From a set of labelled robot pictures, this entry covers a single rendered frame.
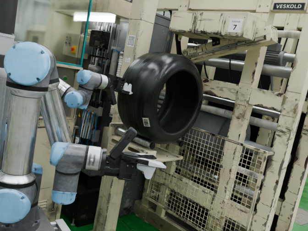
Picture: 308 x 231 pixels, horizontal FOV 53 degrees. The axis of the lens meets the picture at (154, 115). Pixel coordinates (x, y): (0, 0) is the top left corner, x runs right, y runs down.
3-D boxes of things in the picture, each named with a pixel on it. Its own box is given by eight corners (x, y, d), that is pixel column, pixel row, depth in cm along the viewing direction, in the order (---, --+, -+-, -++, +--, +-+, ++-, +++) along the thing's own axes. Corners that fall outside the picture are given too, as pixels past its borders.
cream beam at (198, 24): (167, 31, 223) (171, 10, 220) (188, 38, 241) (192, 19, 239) (242, 36, 182) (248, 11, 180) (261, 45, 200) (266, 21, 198)
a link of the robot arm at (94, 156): (89, 144, 102) (89, 147, 94) (103, 145, 103) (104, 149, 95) (85, 166, 102) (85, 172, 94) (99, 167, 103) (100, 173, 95)
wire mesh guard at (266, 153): (144, 197, 256) (160, 115, 246) (145, 197, 257) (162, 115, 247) (240, 256, 196) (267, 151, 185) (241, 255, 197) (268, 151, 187)
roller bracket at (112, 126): (107, 136, 209) (109, 122, 207) (148, 134, 237) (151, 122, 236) (110, 137, 206) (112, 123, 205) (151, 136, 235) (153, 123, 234)
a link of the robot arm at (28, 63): (35, 206, 106) (58, 47, 98) (25, 230, 91) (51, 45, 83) (-2, 203, 103) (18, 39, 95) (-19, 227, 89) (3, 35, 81)
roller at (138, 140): (114, 134, 210) (114, 127, 208) (119, 132, 213) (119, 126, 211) (150, 150, 186) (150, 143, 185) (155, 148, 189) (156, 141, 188)
